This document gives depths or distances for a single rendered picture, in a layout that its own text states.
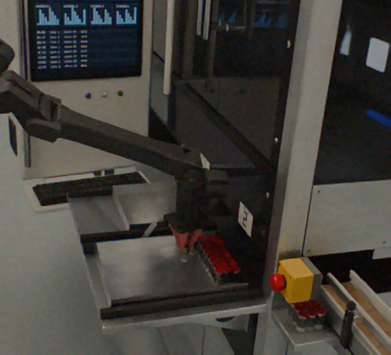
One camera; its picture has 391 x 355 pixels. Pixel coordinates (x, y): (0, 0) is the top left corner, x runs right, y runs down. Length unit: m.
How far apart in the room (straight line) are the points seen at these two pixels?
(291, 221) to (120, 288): 0.45
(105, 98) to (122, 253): 0.75
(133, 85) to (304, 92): 1.09
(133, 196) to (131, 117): 0.43
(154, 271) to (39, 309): 1.43
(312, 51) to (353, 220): 0.44
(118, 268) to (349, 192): 0.62
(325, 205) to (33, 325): 1.76
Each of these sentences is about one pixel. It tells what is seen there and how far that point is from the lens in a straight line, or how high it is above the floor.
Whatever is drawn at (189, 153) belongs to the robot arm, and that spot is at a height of 1.21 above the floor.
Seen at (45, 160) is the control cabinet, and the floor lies 0.88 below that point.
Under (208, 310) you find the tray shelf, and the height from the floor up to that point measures 0.88.
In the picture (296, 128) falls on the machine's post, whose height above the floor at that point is 1.34.
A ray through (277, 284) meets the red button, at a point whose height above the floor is 1.00.
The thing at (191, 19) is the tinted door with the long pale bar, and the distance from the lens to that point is 1.99.
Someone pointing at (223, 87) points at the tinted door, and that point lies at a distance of 1.71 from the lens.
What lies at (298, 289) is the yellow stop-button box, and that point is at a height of 1.00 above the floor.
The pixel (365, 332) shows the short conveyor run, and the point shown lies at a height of 0.93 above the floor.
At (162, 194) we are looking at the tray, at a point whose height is 0.88.
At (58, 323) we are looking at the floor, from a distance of 2.87.
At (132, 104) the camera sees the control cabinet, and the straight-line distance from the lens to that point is 2.27.
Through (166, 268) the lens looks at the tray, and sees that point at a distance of 1.61.
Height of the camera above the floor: 1.76
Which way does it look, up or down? 23 degrees down
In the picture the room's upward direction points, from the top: 4 degrees clockwise
